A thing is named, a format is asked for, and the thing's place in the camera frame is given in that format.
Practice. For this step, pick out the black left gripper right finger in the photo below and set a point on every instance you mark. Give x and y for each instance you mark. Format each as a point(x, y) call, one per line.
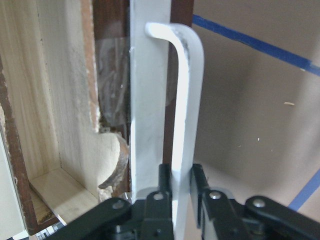
point(221, 217)

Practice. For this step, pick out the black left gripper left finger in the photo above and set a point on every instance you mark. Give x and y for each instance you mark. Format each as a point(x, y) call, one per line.
point(117, 219)

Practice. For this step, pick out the dark brown wooden drawer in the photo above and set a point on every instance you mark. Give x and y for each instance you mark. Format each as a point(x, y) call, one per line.
point(51, 110)

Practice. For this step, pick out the white plastic drawer handle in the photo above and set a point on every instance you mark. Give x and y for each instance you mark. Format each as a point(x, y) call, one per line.
point(151, 32)

